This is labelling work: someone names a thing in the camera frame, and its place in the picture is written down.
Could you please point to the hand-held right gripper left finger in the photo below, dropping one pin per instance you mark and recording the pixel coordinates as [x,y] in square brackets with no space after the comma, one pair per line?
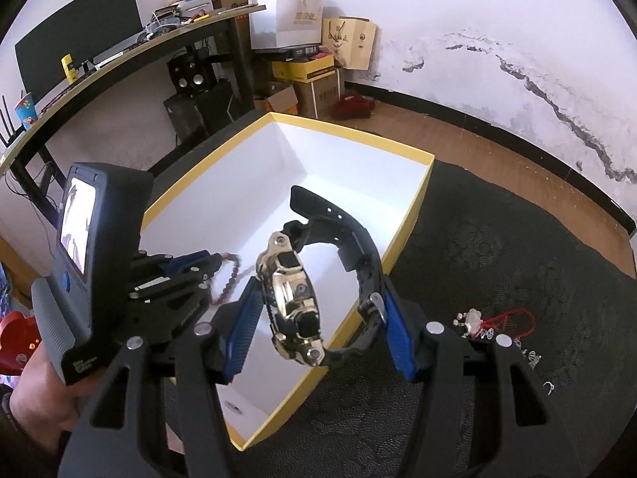
[242,331]

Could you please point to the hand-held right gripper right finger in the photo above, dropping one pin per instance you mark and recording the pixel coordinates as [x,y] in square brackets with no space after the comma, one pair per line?
[399,341]

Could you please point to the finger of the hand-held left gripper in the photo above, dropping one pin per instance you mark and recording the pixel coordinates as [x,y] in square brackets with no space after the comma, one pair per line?
[169,303]
[191,260]

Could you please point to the gold and black wristwatch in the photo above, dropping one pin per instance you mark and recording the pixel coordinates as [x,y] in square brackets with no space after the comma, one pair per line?
[288,301]

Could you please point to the yellow box with white inside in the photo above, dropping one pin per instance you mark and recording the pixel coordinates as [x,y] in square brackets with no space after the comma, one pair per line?
[239,199]

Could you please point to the person's left hand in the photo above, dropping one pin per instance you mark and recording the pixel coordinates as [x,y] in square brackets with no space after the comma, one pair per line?
[42,398]

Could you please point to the dark patterned mat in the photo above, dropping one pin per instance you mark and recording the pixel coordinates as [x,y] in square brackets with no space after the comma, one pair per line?
[497,259]

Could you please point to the small silver earring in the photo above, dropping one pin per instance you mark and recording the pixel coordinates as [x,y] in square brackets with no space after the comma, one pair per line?
[532,358]
[548,388]

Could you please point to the red plastic object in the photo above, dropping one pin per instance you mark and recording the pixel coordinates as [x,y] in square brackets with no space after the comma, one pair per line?
[15,341]

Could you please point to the black router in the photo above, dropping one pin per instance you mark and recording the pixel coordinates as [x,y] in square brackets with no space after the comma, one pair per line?
[7,132]

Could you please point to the black computer tower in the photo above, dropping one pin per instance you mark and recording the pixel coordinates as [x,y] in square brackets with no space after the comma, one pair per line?
[199,109]

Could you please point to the blue paper cup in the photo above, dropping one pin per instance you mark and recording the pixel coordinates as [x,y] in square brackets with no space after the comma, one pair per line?
[26,109]

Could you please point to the curved dark desk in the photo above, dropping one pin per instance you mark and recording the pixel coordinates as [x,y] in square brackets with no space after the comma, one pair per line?
[124,58]

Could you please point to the open cardboard box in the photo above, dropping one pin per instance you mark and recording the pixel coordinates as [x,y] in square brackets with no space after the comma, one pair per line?
[276,99]

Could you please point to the black speaker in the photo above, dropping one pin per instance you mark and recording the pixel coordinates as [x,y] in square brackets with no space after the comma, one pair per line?
[191,72]

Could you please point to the black computer monitor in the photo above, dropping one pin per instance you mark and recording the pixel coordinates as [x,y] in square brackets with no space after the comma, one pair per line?
[74,35]

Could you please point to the closed cardboard box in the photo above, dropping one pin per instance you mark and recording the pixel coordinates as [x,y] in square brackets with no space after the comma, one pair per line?
[318,94]

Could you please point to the yellow and black box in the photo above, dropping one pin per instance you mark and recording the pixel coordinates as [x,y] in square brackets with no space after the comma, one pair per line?
[306,69]

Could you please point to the white printer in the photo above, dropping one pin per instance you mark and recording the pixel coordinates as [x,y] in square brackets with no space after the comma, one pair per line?
[196,6]

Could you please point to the white paper bag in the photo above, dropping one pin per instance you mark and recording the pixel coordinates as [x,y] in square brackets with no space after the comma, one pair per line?
[283,17]

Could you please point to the kraft paper bag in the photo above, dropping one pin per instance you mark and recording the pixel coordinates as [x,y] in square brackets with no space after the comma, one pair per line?
[351,42]

